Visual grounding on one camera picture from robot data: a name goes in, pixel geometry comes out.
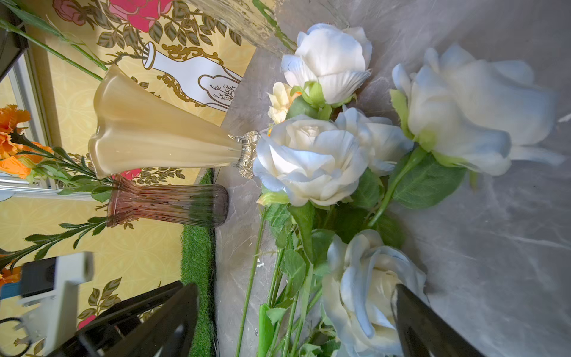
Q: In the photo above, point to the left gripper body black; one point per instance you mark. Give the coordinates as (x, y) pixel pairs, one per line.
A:
(115, 324)

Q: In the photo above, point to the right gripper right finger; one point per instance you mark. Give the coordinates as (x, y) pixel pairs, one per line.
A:
(422, 332)

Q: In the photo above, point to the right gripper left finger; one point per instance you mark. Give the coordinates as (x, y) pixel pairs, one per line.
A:
(169, 332)

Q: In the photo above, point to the orange marigold flower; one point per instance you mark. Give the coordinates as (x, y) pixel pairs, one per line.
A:
(34, 162)

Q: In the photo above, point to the white rose flower large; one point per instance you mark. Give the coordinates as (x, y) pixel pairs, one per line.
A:
(465, 116)

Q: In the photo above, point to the orange carnation flower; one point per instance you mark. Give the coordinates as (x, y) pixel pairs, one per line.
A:
(42, 243)

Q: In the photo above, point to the cream rose flower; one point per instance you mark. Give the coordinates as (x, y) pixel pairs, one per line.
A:
(281, 99)

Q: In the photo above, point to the green artificial grass mat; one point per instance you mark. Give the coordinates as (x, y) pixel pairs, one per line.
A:
(198, 266)

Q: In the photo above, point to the white rose lower pile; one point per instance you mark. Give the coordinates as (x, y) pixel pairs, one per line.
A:
(358, 293)

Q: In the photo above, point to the purple ribbed glass vase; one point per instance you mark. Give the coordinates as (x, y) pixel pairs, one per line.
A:
(204, 205)

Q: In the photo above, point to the cream fluted glass vase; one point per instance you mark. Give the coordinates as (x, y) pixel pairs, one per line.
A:
(136, 130)

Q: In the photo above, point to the clear glass vase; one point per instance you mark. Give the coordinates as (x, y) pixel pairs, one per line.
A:
(256, 21)

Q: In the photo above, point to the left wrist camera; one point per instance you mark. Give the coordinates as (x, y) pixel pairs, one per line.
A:
(51, 286)

